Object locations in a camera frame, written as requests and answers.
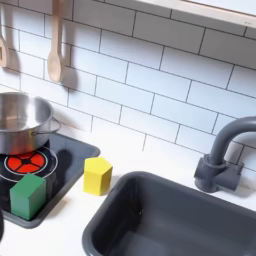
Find yellow block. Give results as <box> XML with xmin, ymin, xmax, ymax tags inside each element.
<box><xmin>82</xmin><ymin>156</ymin><xmax>114</xmax><ymax>197</ymax></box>

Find green block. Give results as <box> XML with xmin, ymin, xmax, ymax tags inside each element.
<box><xmin>9</xmin><ymin>173</ymin><xmax>47</xmax><ymax>222</ymax></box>

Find black stove top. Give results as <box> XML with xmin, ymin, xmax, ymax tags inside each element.
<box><xmin>0</xmin><ymin>132</ymin><xmax>101</xmax><ymax>230</ymax></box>

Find grey tap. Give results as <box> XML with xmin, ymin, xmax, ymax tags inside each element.
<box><xmin>193</xmin><ymin>115</ymin><xmax>256</xmax><ymax>194</ymax></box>

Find grey sink basin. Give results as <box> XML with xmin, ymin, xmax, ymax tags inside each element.
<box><xmin>81</xmin><ymin>170</ymin><xmax>256</xmax><ymax>256</ymax></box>

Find wooden spoon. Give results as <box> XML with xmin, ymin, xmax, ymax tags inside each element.
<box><xmin>46</xmin><ymin>0</ymin><xmax>65</xmax><ymax>84</ymax></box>

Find steel pot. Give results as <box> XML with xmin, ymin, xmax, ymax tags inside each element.
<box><xmin>0</xmin><ymin>91</ymin><xmax>63</xmax><ymax>156</ymax></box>

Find wooden spatula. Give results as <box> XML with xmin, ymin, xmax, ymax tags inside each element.
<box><xmin>0</xmin><ymin>6</ymin><xmax>9</xmax><ymax>69</ymax></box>

